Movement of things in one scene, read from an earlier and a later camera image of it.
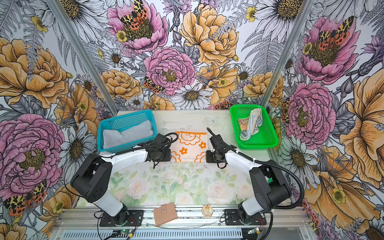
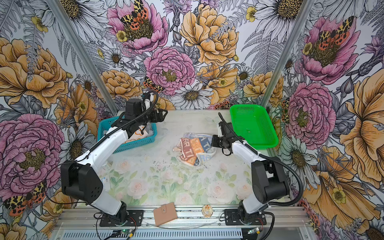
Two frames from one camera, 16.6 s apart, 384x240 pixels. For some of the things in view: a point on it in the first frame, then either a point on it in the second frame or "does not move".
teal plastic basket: (120, 123) does not move
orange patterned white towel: (190, 147) to (139, 134)
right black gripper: (208, 159) to (214, 142)
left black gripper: (167, 158) to (156, 119)
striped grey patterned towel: (249, 126) to (194, 148)
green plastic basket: (267, 137) does not move
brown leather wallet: (167, 212) does not move
